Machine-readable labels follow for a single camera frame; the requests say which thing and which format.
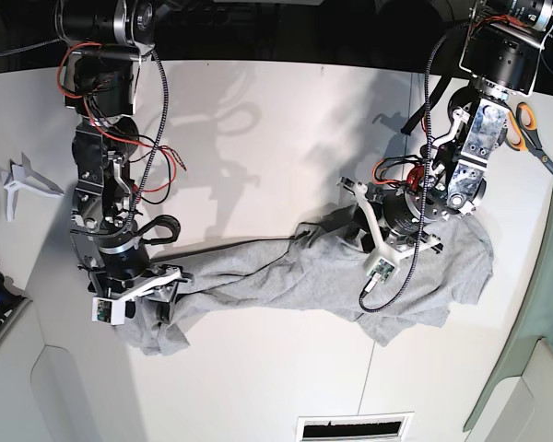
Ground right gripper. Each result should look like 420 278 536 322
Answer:
76 238 193 325

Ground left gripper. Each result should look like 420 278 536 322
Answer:
338 177 445 273

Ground grey t-shirt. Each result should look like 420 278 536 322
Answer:
114 207 494 355

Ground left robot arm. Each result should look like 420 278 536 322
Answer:
340 1 553 282

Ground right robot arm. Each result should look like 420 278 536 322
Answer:
54 1 189 326

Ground orange grey scissors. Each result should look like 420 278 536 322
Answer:
505 102 553 176

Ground white plastic stand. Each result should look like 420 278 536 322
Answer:
1 153 65 222

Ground beige chair right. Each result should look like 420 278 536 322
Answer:
466 339 553 441

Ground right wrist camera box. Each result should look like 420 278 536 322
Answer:
91 297 126 326

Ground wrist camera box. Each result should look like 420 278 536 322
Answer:
91 297 126 326
364 251 398 282

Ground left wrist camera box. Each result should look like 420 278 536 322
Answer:
364 251 398 282

